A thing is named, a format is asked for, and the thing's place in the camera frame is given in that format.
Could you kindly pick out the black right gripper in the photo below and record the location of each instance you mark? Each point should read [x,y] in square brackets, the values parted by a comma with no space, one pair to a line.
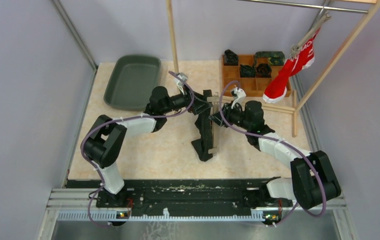
[227,111]

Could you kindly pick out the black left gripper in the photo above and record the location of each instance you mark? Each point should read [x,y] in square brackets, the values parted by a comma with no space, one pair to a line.
[197,105]

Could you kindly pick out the beige clip hanger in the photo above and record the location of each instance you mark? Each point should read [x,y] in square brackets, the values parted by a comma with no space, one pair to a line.
[215,128]
[322,17]

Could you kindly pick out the black striped garment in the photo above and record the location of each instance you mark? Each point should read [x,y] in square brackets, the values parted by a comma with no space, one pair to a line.
[203,144]

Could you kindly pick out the red underwear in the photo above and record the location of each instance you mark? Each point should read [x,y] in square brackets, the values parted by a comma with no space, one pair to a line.
[277,89]

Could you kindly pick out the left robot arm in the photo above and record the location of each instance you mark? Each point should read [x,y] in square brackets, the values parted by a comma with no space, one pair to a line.
[102,144]

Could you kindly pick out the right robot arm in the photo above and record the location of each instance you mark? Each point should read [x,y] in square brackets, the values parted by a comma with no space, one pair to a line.
[313,180]

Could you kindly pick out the wooden compartment tray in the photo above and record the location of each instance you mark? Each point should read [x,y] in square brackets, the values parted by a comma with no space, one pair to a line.
[254,87]

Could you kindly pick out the dark folded sock middle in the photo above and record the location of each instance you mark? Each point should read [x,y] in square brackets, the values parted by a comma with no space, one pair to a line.
[247,71]

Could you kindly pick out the dark folded sock top-left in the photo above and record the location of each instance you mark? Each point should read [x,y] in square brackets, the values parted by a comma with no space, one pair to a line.
[230,58]

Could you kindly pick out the dark rolled sock right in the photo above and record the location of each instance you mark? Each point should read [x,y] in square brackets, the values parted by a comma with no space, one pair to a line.
[263,70]

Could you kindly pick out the grey plastic bin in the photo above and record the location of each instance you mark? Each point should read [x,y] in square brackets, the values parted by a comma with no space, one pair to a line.
[131,82]

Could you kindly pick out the camouflage folded cloth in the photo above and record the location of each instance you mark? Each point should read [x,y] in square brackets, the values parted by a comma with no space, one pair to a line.
[275,58]

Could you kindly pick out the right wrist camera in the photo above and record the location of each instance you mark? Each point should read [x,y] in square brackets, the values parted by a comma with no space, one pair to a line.
[238,96]

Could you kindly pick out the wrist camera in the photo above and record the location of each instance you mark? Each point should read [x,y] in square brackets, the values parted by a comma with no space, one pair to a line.
[238,96]
[180,79]

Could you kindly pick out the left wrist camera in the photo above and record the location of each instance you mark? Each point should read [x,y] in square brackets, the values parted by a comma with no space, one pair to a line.
[180,79]

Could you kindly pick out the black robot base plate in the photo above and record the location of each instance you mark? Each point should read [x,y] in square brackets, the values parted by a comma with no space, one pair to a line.
[246,192]

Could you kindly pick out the aluminium front rail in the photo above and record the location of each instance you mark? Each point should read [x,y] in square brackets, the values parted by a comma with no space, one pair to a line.
[84,204]

